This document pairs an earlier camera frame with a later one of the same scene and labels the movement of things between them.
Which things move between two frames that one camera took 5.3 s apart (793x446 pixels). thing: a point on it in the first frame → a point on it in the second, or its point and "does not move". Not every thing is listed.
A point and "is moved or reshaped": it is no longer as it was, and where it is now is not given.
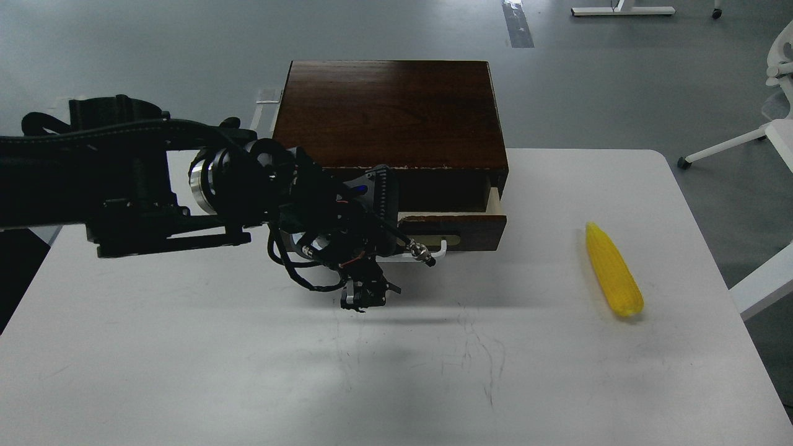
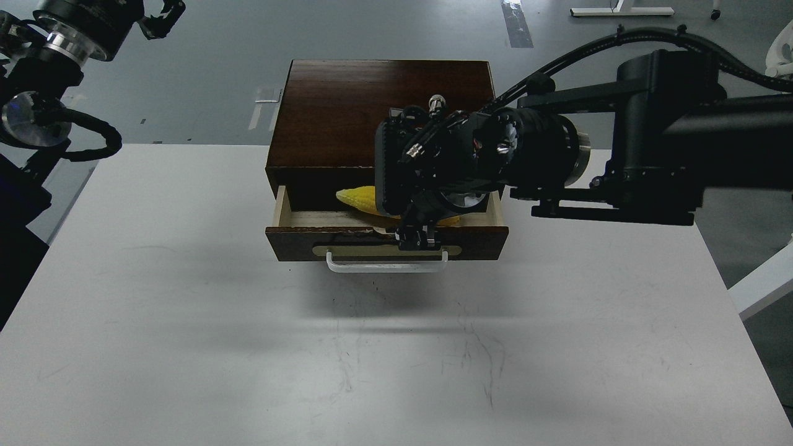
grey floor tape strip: x=518 y=30 does not move
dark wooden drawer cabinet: x=436 y=123 does not move
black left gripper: x=342 y=223 → x=79 y=30
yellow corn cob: x=613 y=271 is moved or reshaped
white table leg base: x=618 y=10 does not move
